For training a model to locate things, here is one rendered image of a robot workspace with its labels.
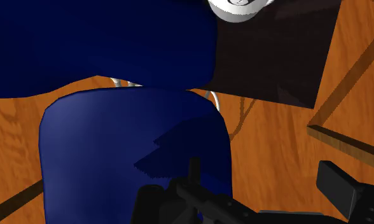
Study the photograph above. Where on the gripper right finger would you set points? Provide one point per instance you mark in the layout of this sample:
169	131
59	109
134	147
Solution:
339	186

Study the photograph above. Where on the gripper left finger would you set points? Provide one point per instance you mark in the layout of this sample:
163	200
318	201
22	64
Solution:
205	204

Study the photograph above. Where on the brown wooden table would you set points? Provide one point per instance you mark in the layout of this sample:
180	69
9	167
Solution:
345	144

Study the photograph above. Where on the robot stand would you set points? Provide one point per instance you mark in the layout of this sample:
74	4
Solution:
273	59

